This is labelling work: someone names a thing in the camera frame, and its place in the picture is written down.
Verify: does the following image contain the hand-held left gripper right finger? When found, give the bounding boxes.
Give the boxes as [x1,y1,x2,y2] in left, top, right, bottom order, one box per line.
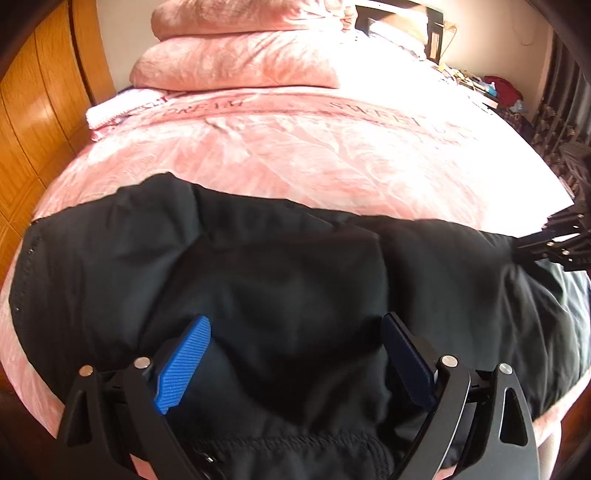
[382,312,541,480]

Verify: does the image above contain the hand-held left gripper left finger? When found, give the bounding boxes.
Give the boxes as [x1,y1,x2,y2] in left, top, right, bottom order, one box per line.
[56,315,218,480]

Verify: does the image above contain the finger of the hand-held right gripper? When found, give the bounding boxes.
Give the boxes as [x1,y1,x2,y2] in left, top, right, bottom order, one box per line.
[512,234,591,274]
[540,208,591,236]

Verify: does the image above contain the black pants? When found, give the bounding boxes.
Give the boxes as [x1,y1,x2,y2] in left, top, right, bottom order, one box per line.
[8,172,591,480]

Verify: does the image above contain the dark patterned curtain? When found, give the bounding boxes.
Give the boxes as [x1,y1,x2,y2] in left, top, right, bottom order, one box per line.
[531,37,591,185]

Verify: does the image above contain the red cloth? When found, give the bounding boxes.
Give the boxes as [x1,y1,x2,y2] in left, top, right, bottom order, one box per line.
[482,76,523,107]

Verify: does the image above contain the cluttered bedside table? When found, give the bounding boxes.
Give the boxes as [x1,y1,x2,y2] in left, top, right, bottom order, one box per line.
[434,62,502,109]

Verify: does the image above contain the dark wooden headboard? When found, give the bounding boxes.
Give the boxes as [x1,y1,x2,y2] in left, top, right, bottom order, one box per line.
[355,0,446,62]

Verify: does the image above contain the light grey pillow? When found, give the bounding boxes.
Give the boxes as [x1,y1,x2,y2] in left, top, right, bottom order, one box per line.
[368,21,428,58]

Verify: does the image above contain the pink leaf-print bed blanket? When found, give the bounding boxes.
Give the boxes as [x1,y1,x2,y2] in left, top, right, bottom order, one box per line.
[0,85,583,480]

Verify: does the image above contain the folded white towel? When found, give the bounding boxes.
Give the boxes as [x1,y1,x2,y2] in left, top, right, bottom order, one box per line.
[87,88,185,141]

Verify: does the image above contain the wooden wardrobe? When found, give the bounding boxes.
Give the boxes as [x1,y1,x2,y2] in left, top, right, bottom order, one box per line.
[0,0,116,287]

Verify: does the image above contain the pink pillow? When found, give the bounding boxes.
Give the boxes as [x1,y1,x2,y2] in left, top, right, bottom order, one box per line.
[130,34,341,90]
[151,0,358,42]

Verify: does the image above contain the upper pink pillow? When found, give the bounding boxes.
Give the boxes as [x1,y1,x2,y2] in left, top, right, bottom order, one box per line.
[151,0,358,42]

